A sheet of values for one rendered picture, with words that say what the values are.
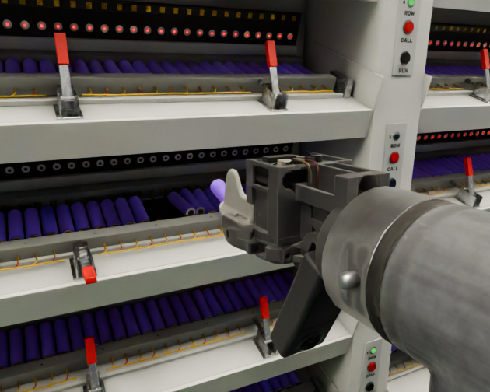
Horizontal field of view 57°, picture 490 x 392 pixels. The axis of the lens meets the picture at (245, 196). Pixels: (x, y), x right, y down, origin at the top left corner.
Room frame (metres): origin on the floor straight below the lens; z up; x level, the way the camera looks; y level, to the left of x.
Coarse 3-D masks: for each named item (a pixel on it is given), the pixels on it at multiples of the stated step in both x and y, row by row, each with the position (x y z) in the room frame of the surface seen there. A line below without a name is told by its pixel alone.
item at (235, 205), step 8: (232, 176) 0.42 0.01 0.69; (232, 184) 0.42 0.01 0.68; (240, 184) 0.41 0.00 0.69; (232, 192) 0.42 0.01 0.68; (240, 192) 0.41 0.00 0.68; (224, 200) 0.43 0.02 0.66; (232, 200) 0.42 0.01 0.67; (240, 200) 0.40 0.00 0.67; (224, 208) 0.43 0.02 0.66; (232, 208) 0.42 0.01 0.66; (240, 208) 0.40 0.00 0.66; (248, 208) 0.39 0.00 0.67; (232, 216) 0.41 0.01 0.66; (240, 216) 0.40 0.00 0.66; (248, 216) 0.39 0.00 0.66; (248, 224) 0.38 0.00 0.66
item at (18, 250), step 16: (144, 224) 0.59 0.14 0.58; (160, 224) 0.59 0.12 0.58; (176, 224) 0.60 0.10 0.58; (192, 224) 0.61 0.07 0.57; (208, 224) 0.62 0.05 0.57; (16, 240) 0.52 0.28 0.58; (32, 240) 0.52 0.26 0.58; (48, 240) 0.53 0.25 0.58; (64, 240) 0.53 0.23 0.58; (80, 240) 0.54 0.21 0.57; (96, 240) 0.55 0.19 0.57; (112, 240) 0.56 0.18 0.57; (128, 240) 0.57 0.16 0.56; (0, 256) 0.50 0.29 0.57; (16, 256) 0.51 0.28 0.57; (32, 256) 0.52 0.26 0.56
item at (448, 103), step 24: (432, 24) 0.95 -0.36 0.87; (456, 24) 0.98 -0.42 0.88; (432, 48) 0.97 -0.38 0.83; (456, 48) 1.00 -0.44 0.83; (480, 48) 1.04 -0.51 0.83; (432, 72) 0.89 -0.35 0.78; (456, 72) 0.92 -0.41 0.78; (480, 72) 0.94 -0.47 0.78; (432, 96) 0.80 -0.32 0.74; (456, 96) 0.82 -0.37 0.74; (480, 96) 0.82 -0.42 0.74; (432, 120) 0.75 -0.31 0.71; (456, 120) 0.77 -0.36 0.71; (480, 120) 0.80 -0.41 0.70
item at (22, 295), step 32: (96, 256) 0.54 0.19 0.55; (128, 256) 0.55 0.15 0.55; (160, 256) 0.56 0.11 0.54; (192, 256) 0.57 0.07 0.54; (224, 256) 0.58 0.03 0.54; (256, 256) 0.60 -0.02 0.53; (0, 288) 0.47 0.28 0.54; (32, 288) 0.48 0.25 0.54; (64, 288) 0.48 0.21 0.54; (96, 288) 0.50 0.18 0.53; (128, 288) 0.52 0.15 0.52; (160, 288) 0.55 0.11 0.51; (0, 320) 0.46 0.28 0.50
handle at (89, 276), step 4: (80, 252) 0.50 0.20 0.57; (84, 252) 0.50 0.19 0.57; (80, 256) 0.50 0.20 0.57; (84, 256) 0.51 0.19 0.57; (80, 260) 0.50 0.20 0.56; (84, 260) 0.50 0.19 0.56; (88, 260) 0.50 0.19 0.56; (80, 264) 0.49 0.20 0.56; (84, 264) 0.49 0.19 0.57; (88, 264) 0.49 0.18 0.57; (84, 268) 0.47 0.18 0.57; (88, 268) 0.47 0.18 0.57; (92, 268) 0.47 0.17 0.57; (84, 272) 0.46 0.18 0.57; (88, 272) 0.46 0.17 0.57; (92, 272) 0.46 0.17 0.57; (84, 276) 0.45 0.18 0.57; (88, 276) 0.45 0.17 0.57; (92, 276) 0.45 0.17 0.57; (88, 280) 0.44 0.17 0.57; (92, 280) 0.45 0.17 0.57; (96, 280) 0.45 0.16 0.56; (88, 284) 0.44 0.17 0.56
